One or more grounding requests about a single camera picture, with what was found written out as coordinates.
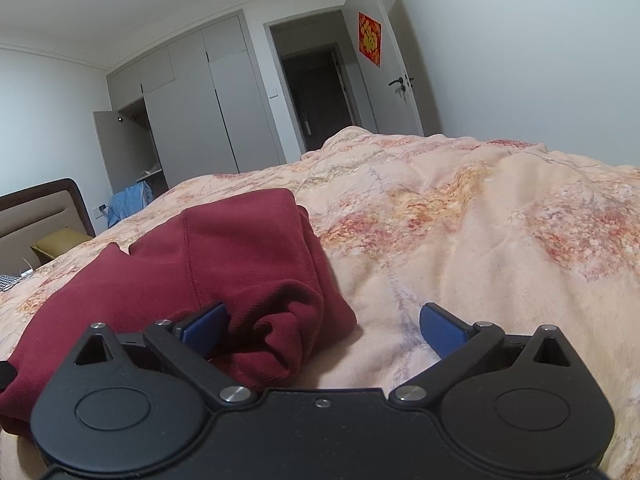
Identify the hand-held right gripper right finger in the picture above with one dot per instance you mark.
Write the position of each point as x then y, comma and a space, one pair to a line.
440, 332

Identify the striped pillow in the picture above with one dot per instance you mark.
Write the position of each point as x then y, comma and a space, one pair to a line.
6, 283

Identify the white wall socket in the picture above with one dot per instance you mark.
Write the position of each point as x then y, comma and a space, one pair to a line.
101, 210

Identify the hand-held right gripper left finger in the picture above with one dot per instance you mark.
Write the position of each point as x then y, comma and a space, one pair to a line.
205, 331

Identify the red door decoration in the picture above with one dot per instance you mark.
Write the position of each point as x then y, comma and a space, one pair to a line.
370, 40

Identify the dark red sweater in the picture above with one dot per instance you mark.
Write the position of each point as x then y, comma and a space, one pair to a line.
240, 250

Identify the blue clothing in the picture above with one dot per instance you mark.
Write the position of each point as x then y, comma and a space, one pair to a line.
127, 204

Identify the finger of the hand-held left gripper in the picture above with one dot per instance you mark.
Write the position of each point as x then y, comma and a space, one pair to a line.
6, 375

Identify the grey wardrobe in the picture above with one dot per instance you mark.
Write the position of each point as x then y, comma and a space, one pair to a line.
200, 110

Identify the floral peach blanket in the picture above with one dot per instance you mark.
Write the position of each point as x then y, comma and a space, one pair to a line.
500, 260

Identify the beige bed headboard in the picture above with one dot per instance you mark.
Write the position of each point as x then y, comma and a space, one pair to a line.
40, 215

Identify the olive green cushion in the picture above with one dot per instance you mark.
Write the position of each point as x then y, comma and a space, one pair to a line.
60, 246

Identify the open grey wardrobe door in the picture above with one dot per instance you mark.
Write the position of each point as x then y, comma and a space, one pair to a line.
107, 150

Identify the white room door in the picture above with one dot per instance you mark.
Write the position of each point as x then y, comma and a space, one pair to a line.
385, 115

